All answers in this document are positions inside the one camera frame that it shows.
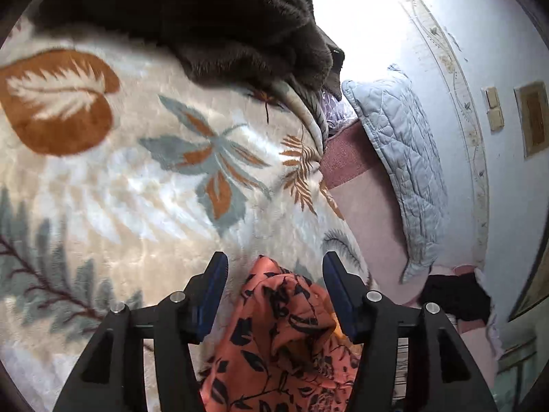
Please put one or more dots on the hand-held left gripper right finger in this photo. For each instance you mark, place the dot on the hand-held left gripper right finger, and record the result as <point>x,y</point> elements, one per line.
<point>339,292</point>

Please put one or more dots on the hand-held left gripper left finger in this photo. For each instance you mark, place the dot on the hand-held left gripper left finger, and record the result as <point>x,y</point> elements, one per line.
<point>212,292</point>

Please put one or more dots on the orange black floral garment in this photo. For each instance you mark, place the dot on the orange black floral garment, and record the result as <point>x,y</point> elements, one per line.
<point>278,330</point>

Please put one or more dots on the pink sofa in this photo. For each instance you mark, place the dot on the pink sofa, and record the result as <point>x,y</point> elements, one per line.
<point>364,206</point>

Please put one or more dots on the striped floral cushion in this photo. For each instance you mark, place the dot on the striped floral cushion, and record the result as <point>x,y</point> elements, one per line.
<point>402,369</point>

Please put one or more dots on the cream leaf-print blanket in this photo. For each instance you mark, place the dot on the cream leaf-print blanket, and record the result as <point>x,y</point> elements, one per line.
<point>128,180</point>

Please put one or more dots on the light blue quilted pillow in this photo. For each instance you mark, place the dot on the light blue quilted pillow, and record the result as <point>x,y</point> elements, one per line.
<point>403,158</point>

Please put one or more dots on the white lace cloth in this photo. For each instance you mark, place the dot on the white lace cloth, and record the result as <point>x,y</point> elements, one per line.
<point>493,334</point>

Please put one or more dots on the purple floral cloth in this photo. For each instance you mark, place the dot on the purple floral cloth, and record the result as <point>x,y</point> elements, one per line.
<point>339,111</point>

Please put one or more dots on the dark brown box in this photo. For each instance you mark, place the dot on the dark brown box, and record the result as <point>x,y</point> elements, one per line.
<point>336,62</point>

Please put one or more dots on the dark brown fuzzy blanket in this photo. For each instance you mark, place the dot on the dark brown fuzzy blanket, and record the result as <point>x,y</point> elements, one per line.
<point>214,17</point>

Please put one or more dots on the dark wooden frame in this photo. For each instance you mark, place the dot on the dark wooden frame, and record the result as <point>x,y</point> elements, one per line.
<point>529,274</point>

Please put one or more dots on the beige wall switch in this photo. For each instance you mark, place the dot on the beige wall switch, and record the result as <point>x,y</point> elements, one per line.
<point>490,98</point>
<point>496,119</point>

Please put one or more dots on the framed wall plaque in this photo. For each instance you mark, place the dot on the framed wall plaque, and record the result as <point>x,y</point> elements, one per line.
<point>534,120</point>

